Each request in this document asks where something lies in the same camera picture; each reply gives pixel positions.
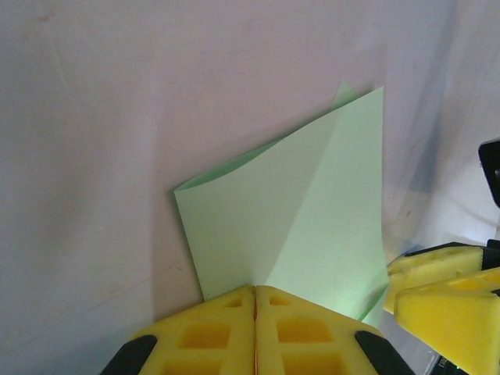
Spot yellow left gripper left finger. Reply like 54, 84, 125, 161
98, 284, 258, 375

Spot light green paper sheet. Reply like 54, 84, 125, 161
171, 77, 391, 329

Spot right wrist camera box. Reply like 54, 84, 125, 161
477, 137, 500, 214

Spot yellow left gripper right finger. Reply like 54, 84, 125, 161
255, 284, 416, 375

